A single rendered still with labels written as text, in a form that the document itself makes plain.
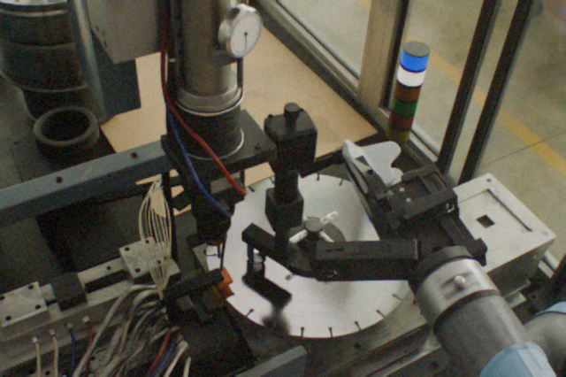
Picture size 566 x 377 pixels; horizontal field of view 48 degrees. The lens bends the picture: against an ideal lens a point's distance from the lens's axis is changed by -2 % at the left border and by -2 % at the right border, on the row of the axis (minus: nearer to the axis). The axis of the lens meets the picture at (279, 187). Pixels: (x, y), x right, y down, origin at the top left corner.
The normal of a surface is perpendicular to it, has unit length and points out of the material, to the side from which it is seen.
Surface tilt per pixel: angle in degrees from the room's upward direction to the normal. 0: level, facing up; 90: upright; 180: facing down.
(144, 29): 90
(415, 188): 16
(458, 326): 54
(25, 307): 0
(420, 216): 90
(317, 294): 0
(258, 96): 0
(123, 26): 90
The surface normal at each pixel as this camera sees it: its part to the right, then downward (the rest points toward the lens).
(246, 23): 0.78, 0.48
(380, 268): -0.11, 0.79
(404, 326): 0.04, -0.70
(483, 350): -0.52, -0.43
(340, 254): -0.22, -0.61
